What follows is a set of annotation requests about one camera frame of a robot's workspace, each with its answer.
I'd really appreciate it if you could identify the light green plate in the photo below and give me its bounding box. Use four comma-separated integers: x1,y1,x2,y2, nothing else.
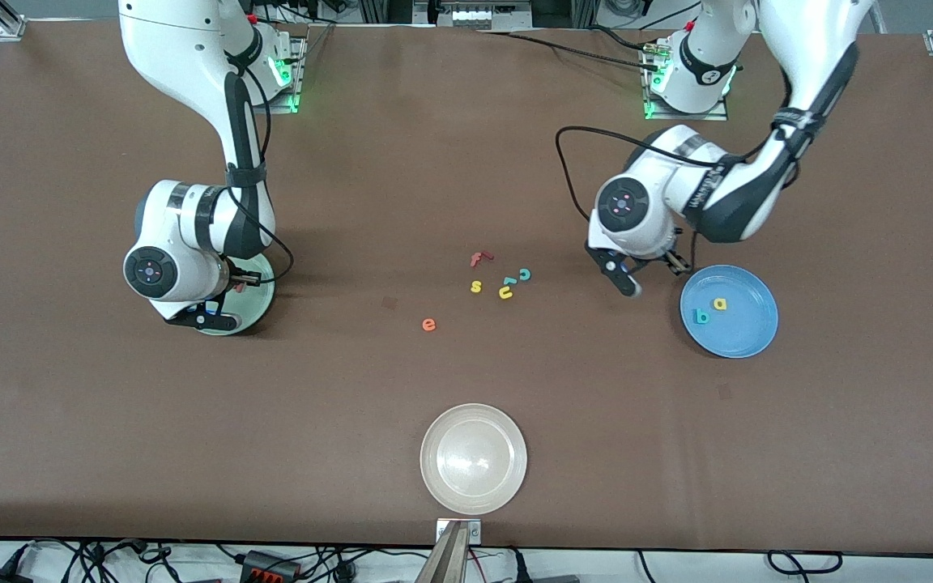
190,252,276,337

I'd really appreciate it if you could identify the blue plate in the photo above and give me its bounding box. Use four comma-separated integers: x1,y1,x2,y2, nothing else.
680,264,780,360

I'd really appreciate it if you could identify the cream white plate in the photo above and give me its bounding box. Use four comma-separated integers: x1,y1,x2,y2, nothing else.
420,402,528,516

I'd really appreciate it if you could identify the black orange power adapter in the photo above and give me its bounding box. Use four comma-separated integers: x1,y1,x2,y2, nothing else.
240,550,302,583

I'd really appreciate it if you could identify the grey control box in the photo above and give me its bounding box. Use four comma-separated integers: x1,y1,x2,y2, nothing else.
449,0,534,31

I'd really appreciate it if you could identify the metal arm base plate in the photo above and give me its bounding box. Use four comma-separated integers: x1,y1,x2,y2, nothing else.
272,36,306,115
642,49,729,122

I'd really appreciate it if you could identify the black cable on table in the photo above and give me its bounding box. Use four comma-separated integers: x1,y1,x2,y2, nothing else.
479,27,666,70

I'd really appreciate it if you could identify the metal mount bracket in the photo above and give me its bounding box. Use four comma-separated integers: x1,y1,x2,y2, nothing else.
436,518,483,544

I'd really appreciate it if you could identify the black looped floor cable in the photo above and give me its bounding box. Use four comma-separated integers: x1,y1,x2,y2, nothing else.
765,550,844,577

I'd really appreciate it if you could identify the aluminium camera mount pole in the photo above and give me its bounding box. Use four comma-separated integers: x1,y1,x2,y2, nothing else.
414,520,475,583

